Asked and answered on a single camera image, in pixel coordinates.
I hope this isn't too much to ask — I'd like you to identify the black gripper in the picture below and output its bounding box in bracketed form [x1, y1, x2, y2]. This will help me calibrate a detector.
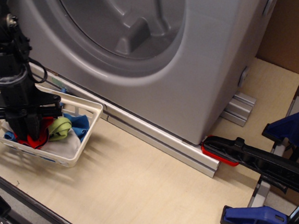
[0, 76, 62, 144]

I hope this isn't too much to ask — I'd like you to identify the black red bar clamp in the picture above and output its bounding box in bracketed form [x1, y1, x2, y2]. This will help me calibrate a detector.
[201, 136, 299, 193]

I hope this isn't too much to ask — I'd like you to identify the green cloth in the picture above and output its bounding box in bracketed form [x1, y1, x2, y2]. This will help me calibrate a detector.
[47, 117, 72, 142]

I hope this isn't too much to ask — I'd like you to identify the long aluminium rail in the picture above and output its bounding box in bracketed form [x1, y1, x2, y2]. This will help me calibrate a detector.
[43, 69, 220, 177]

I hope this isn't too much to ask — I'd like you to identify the red cloth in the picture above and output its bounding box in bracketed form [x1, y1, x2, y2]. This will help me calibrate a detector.
[15, 117, 54, 149]

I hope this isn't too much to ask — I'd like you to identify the blue clamp lower jaw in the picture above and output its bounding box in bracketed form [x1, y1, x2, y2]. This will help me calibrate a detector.
[220, 205, 289, 224]

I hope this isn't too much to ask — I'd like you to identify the blue cloth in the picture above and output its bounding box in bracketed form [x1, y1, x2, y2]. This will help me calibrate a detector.
[4, 112, 90, 142]

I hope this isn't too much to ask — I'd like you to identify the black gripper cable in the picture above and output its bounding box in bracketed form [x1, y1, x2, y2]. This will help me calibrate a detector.
[25, 58, 50, 85]

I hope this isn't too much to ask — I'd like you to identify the grey cloth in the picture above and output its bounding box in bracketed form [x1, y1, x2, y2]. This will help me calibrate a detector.
[40, 129, 81, 159]

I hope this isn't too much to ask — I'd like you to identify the blue Irwin clamp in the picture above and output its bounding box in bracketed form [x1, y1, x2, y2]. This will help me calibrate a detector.
[259, 103, 299, 162]

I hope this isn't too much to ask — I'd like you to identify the white plastic basket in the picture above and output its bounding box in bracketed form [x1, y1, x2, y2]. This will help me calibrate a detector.
[0, 86, 103, 168]

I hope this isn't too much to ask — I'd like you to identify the grey toy washing machine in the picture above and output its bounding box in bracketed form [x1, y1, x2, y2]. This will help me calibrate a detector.
[8, 0, 277, 144]

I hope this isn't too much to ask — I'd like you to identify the short aluminium rail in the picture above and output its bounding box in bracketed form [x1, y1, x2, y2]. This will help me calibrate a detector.
[220, 91, 256, 127]

